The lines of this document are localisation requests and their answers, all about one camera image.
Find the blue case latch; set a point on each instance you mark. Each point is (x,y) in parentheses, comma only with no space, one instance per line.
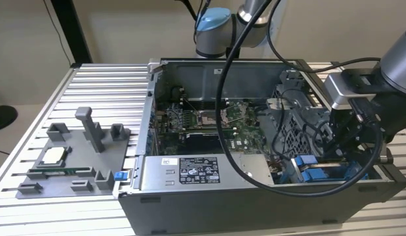
(121,176)

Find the black RAM slot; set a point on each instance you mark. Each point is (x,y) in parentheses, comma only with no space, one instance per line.
(202,127)

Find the silver CPU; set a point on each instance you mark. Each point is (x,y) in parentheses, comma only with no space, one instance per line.
(55,156)

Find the black round base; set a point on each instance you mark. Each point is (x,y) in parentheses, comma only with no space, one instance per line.
(4,118)

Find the grey metal disk bay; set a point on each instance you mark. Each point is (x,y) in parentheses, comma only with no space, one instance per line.
(266,132)

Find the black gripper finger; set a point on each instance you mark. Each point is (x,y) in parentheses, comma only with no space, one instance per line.
(358,132)
(338,123)

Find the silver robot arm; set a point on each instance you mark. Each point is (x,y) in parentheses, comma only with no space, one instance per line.
(215,37)

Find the green RAM stick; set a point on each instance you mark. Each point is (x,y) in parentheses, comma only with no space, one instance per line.
(69,171)

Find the black graphics card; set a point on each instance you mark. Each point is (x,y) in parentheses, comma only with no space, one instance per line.
(202,143)

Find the grey parts rack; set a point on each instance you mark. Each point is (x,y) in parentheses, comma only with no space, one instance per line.
(101,159)

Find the CPU socket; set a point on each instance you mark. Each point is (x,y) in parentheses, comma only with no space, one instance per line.
(207,119)

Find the green motherboard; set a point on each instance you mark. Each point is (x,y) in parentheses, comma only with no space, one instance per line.
(245,130)

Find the black frame post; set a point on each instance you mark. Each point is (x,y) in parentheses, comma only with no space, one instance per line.
(73,32)

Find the silver power supply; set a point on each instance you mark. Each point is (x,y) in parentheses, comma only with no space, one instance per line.
(157,177)

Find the dark grey PC case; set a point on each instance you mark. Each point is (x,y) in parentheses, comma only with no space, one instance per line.
(222,214)

